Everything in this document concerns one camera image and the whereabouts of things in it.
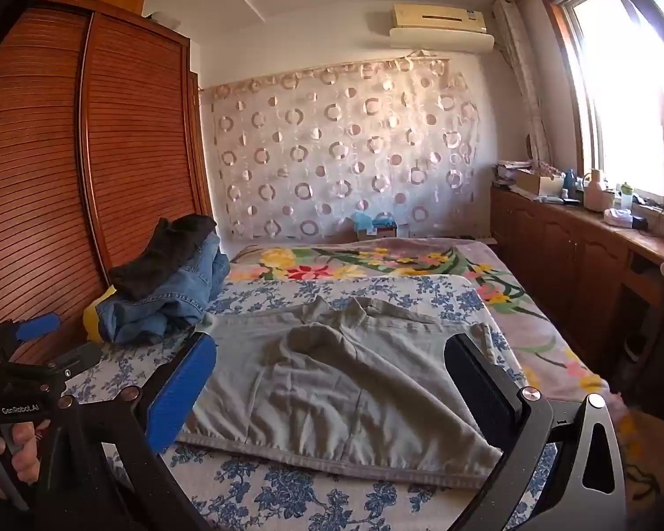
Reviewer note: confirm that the blue bottle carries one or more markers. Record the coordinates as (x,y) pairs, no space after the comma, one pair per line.
(570,180)

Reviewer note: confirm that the cream wall air conditioner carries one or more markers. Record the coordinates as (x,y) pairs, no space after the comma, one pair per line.
(437,19)

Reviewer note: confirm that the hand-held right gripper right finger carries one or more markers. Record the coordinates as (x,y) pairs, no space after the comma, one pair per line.
(484,387)

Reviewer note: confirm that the wooden sideboard cabinet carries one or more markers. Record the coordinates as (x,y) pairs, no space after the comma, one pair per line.
(559,249)

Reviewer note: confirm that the green-capped bottle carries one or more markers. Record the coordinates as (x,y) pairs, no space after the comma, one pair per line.
(626,196)

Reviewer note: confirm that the wooden-framed window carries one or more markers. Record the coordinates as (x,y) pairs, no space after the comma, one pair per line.
(631,94)

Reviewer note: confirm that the grey-green pants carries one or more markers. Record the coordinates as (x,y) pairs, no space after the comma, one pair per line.
(337,387)

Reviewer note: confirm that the stack of papers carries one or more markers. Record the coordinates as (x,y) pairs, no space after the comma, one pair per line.
(512,171)

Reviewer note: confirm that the white cloth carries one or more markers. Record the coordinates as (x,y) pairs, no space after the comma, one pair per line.
(617,217)

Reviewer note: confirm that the pink floral blanket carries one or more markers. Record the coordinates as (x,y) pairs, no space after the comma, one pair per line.
(531,310)

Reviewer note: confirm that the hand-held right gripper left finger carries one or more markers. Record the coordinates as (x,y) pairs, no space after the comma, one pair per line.
(182,392)

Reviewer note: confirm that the person's left hand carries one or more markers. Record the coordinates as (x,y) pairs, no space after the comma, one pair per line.
(25,453)

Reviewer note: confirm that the wooden slatted wardrobe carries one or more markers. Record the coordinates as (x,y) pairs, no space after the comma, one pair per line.
(44,177)

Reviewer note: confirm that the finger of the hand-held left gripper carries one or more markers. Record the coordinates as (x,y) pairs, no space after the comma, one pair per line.
(36,326)
(77,359)

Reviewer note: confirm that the blue jeans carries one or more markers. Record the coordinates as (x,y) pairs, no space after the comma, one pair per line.
(160,298)

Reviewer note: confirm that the blue tissue box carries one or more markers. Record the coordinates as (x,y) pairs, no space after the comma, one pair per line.
(368,221)

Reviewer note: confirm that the dark grey garment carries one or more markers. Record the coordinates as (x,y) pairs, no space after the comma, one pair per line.
(160,254)

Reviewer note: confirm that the open cardboard box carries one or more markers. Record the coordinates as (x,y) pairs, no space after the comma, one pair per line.
(534,182)

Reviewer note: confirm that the pink thermos jug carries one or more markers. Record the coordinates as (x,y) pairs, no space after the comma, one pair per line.
(595,193)

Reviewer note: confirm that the white bundled window curtain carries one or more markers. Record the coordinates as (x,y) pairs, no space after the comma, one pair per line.
(523,77)

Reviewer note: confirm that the blue floral bed sheet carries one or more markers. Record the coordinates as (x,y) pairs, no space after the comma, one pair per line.
(310,503)

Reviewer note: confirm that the circle-patterned sheer curtain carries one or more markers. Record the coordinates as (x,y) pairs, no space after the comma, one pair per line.
(337,149)

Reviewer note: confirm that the small black device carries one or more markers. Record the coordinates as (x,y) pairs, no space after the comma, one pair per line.
(639,223)

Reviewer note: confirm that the yellow cloth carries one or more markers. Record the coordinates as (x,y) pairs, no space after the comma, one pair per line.
(91,315)

